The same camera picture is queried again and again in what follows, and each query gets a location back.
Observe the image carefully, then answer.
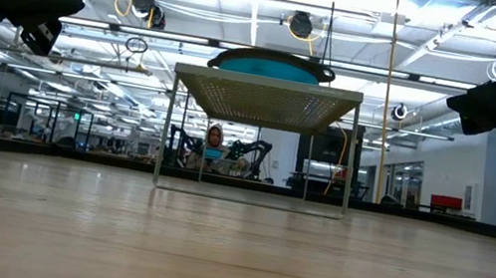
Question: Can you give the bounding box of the distant teal bin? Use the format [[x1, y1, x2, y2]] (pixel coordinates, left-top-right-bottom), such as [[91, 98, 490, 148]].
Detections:
[[203, 146, 225, 160]]

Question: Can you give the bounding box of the black metal table frame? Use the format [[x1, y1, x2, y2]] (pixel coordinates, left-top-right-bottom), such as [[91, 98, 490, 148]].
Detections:
[[0, 135, 496, 242]]

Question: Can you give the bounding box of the hanging black cable coil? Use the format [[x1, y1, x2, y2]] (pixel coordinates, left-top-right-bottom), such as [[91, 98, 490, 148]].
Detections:
[[124, 35, 150, 56]]

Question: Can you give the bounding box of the person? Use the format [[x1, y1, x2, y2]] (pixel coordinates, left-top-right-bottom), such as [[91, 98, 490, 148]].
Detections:
[[191, 119, 256, 179]]

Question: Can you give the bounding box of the dark background cabinet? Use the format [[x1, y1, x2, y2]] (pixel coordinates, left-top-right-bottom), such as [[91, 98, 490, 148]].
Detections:
[[291, 121, 367, 198]]

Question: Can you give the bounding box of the long black cable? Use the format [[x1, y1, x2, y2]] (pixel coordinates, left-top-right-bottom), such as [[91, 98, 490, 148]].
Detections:
[[317, 0, 348, 74]]

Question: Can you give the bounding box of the black background station frame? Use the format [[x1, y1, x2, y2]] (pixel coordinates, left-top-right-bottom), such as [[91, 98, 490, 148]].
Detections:
[[0, 91, 97, 151]]

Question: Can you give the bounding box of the thin yellow background cord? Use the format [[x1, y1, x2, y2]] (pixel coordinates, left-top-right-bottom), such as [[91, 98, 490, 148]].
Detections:
[[325, 123, 351, 195]]

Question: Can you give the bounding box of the blue collapsible colander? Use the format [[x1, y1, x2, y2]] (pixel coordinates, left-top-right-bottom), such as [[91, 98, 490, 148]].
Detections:
[[205, 39, 339, 89]]

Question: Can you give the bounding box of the red background box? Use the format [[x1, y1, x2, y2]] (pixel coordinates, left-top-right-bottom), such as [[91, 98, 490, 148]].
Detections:
[[428, 192, 464, 212]]

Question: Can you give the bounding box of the green perforated metal shelf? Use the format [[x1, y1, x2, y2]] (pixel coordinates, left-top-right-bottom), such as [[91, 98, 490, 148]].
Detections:
[[151, 60, 368, 222]]

